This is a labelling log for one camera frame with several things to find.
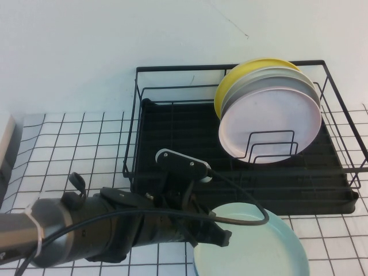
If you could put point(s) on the grey plate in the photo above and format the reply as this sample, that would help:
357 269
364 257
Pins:
276 82

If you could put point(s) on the white zip tie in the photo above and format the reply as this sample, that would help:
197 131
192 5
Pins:
36 227

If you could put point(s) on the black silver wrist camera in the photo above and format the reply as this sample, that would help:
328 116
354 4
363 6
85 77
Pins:
181 165

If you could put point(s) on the black plastic drip tray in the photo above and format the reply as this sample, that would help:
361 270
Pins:
172 129

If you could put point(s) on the left grey black robot arm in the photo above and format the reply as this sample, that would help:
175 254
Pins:
86 238

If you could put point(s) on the pink plate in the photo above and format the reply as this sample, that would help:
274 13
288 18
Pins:
270 115

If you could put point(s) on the mint green plate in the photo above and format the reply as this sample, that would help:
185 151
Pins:
258 250

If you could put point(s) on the cream white plate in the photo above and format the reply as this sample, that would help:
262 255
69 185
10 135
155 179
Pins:
276 72

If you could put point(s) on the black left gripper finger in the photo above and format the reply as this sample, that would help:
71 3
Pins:
211 234

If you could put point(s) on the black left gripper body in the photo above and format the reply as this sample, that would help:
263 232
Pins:
178 204

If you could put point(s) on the beige box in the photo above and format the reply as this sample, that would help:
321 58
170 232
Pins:
7 135

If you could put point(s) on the white black grid tablecloth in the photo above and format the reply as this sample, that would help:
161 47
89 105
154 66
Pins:
72 143

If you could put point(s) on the yellow plate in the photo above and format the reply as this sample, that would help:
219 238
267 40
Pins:
222 89

